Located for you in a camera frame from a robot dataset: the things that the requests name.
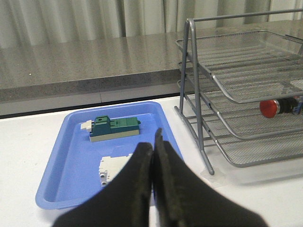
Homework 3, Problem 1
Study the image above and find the grey metal rack frame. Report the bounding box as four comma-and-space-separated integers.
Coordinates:
176, 17, 302, 175

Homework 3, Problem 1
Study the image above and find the green terminal block component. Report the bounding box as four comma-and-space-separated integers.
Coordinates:
80, 115, 141, 142

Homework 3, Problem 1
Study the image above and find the red push button switch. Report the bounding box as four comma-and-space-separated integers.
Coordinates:
259, 96, 303, 118

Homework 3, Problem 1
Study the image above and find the grey stone counter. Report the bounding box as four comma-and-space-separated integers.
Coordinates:
0, 18, 303, 119

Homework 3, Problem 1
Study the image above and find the silver mesh tray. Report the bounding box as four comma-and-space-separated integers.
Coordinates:
175, 30, 303, 105
177, 79, 303, 168
177, 61, 303, 140

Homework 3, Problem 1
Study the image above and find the blue plastic tray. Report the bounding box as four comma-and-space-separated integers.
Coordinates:
36, 101, 181, 210

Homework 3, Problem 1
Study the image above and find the white circuit breaker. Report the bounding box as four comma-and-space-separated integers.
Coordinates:
98, 154, 132, 187

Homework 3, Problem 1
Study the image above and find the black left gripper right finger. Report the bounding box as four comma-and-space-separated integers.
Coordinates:
153, 129, 267, 227

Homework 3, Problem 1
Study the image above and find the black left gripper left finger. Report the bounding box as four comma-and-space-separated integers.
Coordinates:
53, 142, 153, 227

